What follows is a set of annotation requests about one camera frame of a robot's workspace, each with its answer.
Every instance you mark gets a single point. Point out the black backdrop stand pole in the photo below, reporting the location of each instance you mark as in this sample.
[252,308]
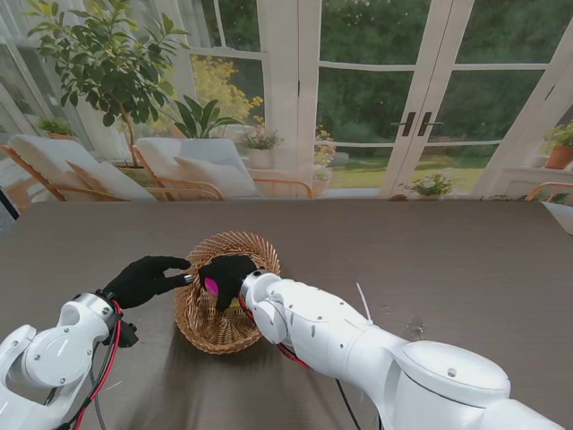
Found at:
[9,206]

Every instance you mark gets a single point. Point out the printed garden room backdrop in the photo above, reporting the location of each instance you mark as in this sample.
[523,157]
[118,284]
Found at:
[367,112]

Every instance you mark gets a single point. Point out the magenta culture dish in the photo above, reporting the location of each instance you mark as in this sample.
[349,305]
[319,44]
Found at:
[211,286]

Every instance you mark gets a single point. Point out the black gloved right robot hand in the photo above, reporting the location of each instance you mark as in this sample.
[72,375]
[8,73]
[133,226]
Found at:
[228,277]

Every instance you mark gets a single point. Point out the yellow culture dish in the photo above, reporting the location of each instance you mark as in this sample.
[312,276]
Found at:
[233,303]

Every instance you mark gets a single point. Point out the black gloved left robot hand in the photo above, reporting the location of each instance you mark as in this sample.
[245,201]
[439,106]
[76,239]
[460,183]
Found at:
[143,282]

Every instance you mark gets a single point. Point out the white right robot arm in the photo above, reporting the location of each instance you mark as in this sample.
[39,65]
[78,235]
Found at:
[380,349]

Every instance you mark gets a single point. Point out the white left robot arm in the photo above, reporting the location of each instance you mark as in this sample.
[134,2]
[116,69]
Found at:
[58,354]

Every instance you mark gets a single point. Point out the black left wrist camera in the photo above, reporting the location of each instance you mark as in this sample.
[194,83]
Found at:
[127,333]

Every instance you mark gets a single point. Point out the white sheet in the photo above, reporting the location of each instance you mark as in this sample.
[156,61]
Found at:
[561,215]

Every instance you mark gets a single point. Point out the oval wicker basket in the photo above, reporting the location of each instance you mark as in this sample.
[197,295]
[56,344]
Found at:
[215,331]

